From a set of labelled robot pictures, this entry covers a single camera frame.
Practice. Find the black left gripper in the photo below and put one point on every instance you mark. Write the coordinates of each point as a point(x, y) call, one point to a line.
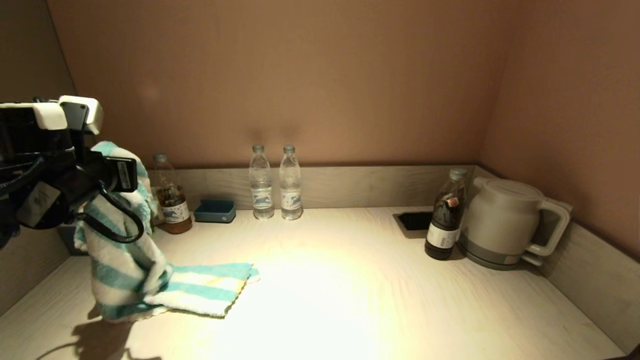
point(112, 175)

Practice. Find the teal white striped towel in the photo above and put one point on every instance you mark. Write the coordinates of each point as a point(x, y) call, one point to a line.
point(125, 270)

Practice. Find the amber tea bottle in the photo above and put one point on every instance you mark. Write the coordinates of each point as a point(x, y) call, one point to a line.
point(175, 215)

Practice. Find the grey-blue tissue box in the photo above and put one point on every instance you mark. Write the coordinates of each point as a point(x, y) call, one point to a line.
point(66, 242)

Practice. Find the small blue tray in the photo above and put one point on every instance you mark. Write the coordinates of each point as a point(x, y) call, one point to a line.
point(215, 215)

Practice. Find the clear water bottle blue label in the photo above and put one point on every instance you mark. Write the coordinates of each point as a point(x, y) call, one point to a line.
point(290, 190)
point(261, 190)

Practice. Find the black recessed power socket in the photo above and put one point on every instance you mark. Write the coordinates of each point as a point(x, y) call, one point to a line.
point(412, 222)

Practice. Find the dark liquid bottle white label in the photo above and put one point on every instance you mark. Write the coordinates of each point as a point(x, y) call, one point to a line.
point(442, 230)

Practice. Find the beige electric kettle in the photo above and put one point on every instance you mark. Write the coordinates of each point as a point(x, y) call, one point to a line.
point(500, 215)

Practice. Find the grey kettle base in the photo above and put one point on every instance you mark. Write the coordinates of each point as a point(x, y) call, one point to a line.
point(495, 262)

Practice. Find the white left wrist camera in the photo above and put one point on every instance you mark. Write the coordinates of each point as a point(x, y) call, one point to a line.
point(80, 115)

